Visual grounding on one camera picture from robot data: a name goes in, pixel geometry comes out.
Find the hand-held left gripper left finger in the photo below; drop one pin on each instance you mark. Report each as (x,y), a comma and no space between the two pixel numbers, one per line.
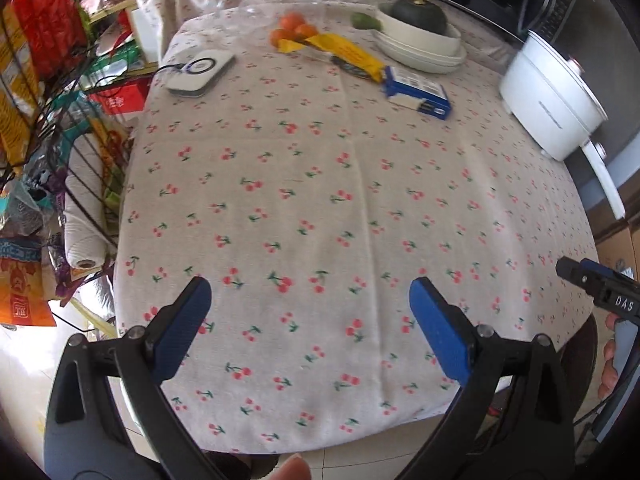
(182,330)

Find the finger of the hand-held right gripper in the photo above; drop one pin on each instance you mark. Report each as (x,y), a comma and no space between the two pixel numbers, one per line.
(580,272)

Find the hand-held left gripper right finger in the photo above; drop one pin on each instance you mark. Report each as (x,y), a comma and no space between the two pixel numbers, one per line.
(440,330)

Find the person's right hand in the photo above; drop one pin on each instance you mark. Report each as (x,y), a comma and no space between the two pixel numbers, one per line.
(609,370)

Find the person's left hand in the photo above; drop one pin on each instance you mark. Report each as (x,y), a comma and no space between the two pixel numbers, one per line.
(290,470)

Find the cardboard box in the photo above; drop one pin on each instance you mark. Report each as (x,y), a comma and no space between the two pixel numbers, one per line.
(620,250)

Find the white paper roll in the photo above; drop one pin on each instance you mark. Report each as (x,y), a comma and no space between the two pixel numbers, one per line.
(85,175)
(85,240)

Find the orange snack packet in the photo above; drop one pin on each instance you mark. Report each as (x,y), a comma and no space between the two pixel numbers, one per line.
(22,285)

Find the white electric cooking pot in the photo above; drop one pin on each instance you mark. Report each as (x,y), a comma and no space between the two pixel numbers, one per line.
(545,95)

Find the red box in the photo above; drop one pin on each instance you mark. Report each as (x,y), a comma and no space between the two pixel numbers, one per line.
(120,100)

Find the blue and white box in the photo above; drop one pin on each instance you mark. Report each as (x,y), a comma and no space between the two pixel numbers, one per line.
(415,91)

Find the white square device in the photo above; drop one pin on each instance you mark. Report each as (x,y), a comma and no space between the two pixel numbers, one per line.
(200,72)

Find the cream bowl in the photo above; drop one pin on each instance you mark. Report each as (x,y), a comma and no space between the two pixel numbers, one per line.
(420,42)

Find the yellow snack packet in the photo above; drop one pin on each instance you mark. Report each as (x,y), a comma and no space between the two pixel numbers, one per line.
(345,52)

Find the dark green squash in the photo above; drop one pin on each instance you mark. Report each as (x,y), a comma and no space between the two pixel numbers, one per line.
(420,15)

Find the small orange fruit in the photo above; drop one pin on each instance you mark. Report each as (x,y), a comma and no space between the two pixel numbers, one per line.
(291,21)
(306,31)
(281,36)

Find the green vegetable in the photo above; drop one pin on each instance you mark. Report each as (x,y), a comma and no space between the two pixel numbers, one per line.
(366,21)

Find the red snack packets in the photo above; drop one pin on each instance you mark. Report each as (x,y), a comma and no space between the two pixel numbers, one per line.
(45,20)

